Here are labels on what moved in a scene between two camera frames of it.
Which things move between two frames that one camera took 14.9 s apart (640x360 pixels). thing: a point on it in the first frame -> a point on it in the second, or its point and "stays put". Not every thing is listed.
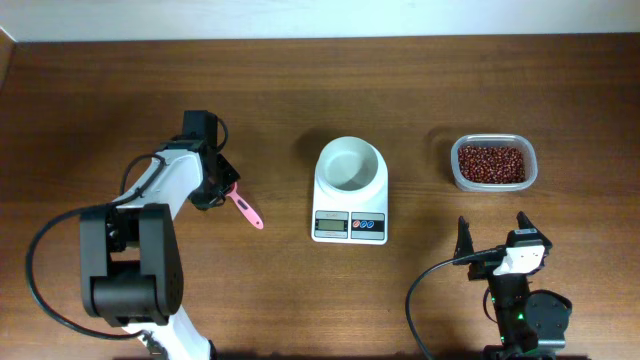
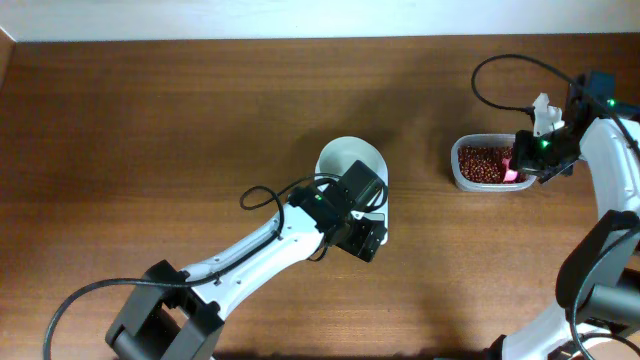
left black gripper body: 217,187 -> 356,238
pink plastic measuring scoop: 246,208 -> 511,174
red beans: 491,164 stays put
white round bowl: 348,164 stays put
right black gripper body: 486,261 -> 526,163
